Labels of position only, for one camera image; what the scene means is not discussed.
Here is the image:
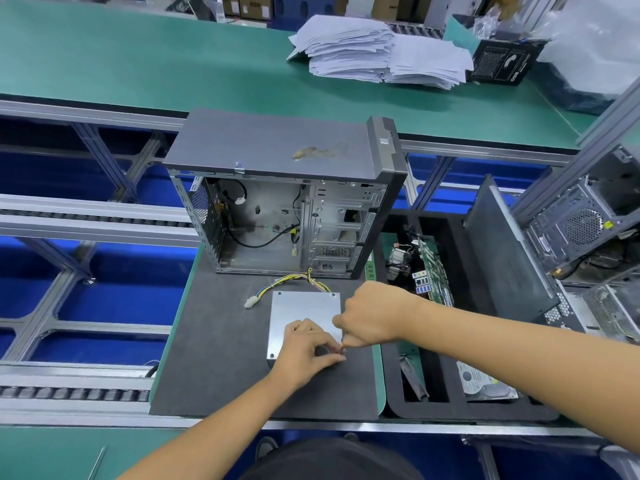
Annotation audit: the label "person's right hand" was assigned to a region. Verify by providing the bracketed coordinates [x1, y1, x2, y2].
[332, 281, 426, 349]

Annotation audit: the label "person's left hand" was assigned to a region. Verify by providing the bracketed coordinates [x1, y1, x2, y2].
[270, 317, 347, 393]

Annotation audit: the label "silver optical drive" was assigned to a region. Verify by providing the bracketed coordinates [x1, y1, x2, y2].
[265, 289, 344, 363]

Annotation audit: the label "power supply circuit board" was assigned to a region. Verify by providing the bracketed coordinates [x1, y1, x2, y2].
[243, 267, 331, 310]

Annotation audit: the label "person's left forearm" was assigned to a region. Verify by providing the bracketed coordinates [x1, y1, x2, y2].
[118, 373, 291, 480]

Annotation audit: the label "person's right forearm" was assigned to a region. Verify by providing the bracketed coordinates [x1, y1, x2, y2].
[405, 295, 640, 454]

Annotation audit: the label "person's left shoe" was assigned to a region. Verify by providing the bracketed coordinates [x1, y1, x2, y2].
[253, 437, 279, 461]

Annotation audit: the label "person's black trousers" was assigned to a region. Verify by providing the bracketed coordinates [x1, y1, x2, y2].
[240, 437, 426, 480]

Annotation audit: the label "processor cooler with fan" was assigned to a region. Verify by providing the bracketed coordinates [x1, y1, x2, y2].
[387, 241, 419, 276]

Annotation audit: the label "green motherboard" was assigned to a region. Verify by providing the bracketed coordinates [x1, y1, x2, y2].
[368, 235, 456, 361]

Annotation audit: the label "black foam tray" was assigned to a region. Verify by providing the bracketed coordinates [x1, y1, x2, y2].
[378, 213, 561, 424]

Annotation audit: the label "silver hard drive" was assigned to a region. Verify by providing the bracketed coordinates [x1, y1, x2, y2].
[457, 359, 521, 403]

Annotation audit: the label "dark grey case side panel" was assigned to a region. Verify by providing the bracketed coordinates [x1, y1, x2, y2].
[465, 175, 561, 324]

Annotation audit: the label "grey computer tower case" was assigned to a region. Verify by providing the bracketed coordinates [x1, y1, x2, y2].
[163, 107, 409, 281]
[525, 169, 640, 281]

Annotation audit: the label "silver perforated metal plate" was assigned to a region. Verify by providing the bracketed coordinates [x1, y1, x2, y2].
[540, 277, 640, 346]

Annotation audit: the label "stack of white papers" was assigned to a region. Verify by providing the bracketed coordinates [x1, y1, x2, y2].
[287, 15, 476, 91]

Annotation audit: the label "black cardboard box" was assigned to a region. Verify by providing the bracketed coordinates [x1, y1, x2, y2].
[468, 37, 549, 88]

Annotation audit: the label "stack of brown cardboard boxes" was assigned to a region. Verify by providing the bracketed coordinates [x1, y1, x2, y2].
[222, 0, 273, 21]

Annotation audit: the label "clear plastic bag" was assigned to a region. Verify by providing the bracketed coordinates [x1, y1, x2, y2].
[535, 0, 640, 116]

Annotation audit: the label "black electric screwdriver with cable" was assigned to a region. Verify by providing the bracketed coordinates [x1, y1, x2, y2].
[87, 445, 108, 480]

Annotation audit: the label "aluminium conveyor frame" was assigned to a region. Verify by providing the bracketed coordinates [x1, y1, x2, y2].
[0, 79, 640, 451]

